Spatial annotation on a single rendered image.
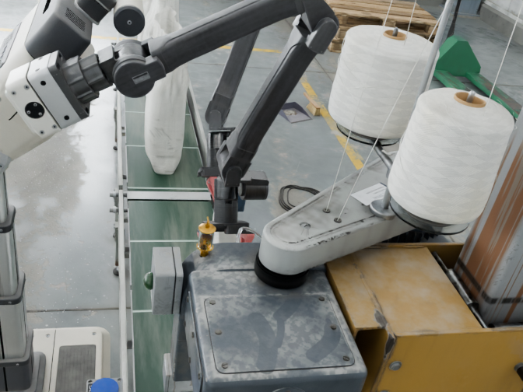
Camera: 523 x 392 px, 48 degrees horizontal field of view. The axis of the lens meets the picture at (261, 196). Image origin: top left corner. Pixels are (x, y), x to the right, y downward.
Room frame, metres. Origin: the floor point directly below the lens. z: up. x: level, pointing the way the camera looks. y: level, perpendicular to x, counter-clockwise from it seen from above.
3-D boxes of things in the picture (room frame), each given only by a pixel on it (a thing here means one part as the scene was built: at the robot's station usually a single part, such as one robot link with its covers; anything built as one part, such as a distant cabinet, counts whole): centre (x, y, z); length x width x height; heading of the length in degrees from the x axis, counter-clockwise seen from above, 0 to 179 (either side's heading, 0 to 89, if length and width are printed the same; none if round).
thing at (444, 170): (0.76, -0.25, 1.61); 0.15 x 0.14 x 0.17; 17
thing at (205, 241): (0.78, 0.08, 1.37); 0.03 x 0.02 x 0.03; 17
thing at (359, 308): (0.78, -0.17, 1.26); 0.22 x 0.05 x 0.16; 17
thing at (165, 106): (2.75, 0.56, 0.74); 0.47 x 0.22 x 0.72; 15
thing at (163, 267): (0.75, 0.13, 1.29); 0.08 x 0.05 x 0.09; 17
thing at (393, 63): (1.01, -0.17, 1.61); 0.17 x 0.17 x 0.17
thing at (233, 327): (0.69, -0.04, 1.21); 0.30 x 0.25 x 0.30; 17
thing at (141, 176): (3.44, 0.77, 0.34); 2.21 x 0.39 x 0.09; 17
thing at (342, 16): (6.73, -0.90, 0.36); 1.20 x 0.82 x 0.14; 103
